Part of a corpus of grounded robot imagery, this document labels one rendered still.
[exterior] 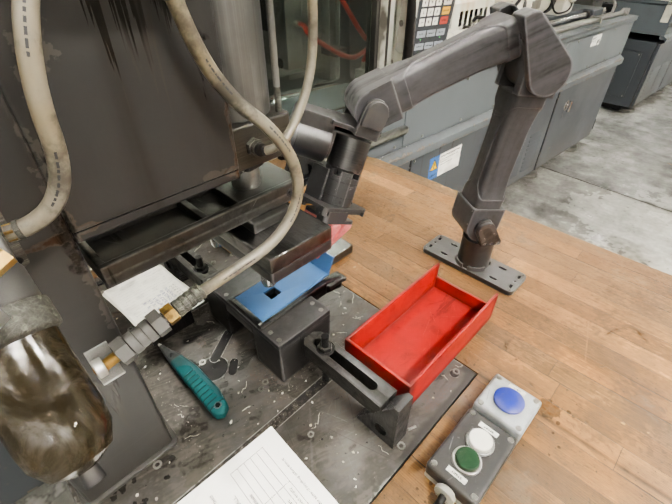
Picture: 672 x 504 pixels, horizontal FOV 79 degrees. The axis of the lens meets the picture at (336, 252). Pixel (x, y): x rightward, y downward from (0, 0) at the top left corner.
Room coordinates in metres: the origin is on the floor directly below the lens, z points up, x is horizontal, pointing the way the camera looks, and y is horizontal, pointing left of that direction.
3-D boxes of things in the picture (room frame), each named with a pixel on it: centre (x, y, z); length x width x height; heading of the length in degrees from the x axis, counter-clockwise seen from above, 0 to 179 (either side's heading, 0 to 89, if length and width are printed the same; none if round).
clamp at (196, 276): (0.57, 0.27, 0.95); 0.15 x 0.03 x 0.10; 46
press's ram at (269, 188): (0.41, 0.15, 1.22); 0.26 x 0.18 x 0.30; 136
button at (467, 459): (0.23, -0.16, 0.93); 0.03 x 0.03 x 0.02
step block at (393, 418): (0.29, -0.06, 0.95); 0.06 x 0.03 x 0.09; 46
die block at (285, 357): (0.47, 0.12, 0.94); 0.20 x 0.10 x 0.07; 46
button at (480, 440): (0.26, -0.18, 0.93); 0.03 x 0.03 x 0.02
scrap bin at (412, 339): (0.45, -0.14, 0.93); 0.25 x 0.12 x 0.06; 136
